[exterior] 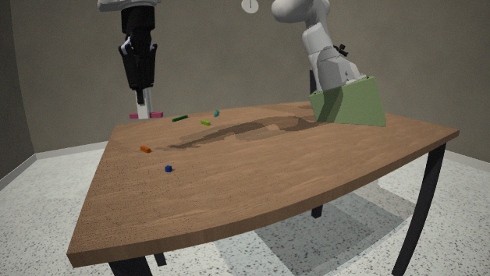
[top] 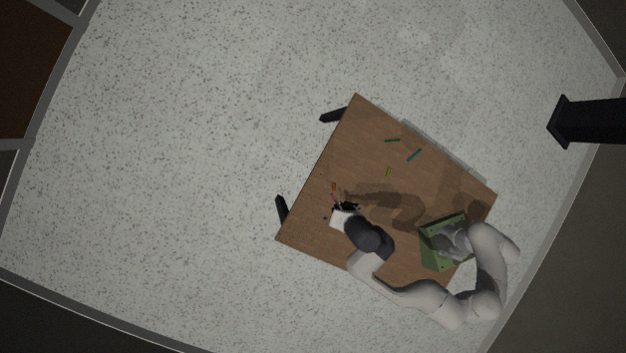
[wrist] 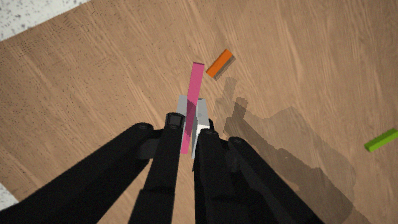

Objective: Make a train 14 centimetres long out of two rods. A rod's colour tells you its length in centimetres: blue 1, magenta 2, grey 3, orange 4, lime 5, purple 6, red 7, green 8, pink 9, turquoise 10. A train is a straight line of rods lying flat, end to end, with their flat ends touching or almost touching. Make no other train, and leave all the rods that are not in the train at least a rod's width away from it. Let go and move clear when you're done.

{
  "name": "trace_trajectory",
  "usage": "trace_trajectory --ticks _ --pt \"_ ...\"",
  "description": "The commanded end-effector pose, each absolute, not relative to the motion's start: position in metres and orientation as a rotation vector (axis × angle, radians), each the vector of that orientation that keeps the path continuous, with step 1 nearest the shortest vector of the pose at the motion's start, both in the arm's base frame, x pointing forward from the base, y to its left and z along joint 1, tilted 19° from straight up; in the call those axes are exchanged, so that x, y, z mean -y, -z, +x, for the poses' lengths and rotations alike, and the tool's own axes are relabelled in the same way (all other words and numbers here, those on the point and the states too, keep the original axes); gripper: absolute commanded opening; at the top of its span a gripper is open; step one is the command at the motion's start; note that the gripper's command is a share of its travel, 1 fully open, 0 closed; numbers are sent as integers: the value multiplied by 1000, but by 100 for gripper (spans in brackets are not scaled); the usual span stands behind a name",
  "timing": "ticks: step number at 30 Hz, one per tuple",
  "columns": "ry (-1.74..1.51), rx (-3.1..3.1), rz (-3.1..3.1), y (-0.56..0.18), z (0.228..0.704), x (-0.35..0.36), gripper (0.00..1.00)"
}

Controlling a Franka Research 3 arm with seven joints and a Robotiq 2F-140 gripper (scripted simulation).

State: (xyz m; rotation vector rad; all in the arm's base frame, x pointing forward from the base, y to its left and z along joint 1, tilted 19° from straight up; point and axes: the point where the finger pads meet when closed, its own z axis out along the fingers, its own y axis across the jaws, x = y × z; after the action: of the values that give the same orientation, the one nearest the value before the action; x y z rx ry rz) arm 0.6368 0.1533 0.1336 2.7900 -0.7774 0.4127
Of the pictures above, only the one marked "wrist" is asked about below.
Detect pink rod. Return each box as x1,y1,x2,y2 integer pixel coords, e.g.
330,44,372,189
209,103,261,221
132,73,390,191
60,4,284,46
181,62,204,154

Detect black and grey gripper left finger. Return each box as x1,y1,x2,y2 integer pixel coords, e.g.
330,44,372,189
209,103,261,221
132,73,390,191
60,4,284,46
0,95,187,224

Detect orange rod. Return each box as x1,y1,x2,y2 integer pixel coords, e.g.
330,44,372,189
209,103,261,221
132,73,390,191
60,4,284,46
206,49,233,77

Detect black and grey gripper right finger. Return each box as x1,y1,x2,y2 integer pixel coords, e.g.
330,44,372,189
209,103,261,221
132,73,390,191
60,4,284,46
191,98,325,224

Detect lime green rod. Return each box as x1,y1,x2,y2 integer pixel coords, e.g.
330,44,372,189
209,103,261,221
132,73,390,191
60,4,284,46
364,128,398,152

